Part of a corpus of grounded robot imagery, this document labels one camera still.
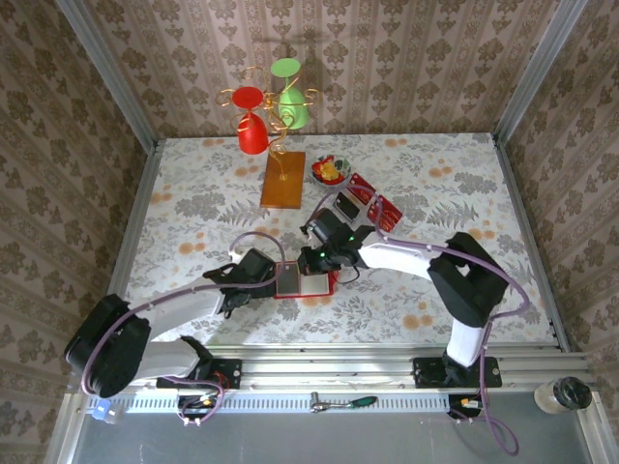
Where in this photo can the aluminium extrusion rail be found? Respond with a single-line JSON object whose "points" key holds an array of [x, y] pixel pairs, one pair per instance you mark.
{"points": [[338, 372]]}

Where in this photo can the leaf patterned ceramic bowl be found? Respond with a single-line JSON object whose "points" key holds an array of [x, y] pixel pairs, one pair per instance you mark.
{"points": [[345, 165]]}

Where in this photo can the blue white plastic connector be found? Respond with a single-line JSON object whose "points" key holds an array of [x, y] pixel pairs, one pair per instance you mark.
{"points": [[104, 412]]}

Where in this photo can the yellow candy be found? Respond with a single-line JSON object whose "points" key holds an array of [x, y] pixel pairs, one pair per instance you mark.
{"points": [[330, 171]]}

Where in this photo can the aluminium frame post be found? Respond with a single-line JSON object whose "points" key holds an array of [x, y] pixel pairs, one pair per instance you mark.
{"points": [[109, 72], [538, 72]]}

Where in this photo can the red card holder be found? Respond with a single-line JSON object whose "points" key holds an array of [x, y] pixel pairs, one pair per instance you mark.
{"points": [[316, 285]]}

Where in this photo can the red VIP credit card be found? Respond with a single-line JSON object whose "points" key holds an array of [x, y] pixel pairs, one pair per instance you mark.
{"points": [[362, 186]]}

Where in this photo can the red candy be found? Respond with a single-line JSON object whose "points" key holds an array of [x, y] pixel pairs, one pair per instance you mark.
{"points": [[318, 167]]}

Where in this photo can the black credit card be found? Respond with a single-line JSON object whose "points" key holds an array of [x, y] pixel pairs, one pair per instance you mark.
{"points": [[288, 280], [347, 207]]}

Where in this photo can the aluminium side rail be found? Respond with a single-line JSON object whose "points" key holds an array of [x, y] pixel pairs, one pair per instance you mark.
{"points": [[525, 217], [137, 217]]}

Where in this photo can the red wine glass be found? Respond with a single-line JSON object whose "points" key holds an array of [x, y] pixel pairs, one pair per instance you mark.
{"points": [[252, 137]]}

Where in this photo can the green wine glass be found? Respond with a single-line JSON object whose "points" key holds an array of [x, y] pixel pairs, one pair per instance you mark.
{"points": [[292, 104]]}

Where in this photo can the floral print tablecloth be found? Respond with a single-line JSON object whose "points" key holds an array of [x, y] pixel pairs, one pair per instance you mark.
{"points": [[193, 217]]}

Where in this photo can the clear cup black lid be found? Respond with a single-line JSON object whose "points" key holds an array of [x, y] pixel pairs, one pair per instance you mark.
{"points": [[573, 392]]}

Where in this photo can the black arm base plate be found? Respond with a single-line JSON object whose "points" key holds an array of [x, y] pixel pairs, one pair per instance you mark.
{"points": [[428, 372], [232, 372]]}

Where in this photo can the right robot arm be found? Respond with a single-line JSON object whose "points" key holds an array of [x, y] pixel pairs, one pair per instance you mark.
{"points": [[396, 258]]}

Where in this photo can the black wiring junction board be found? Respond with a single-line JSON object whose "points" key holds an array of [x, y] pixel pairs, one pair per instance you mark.
{"points": [[198, 403], [466, 403]]}

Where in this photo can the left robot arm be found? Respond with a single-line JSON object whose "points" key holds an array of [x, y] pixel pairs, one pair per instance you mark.
{"points": [[169, 309]]}

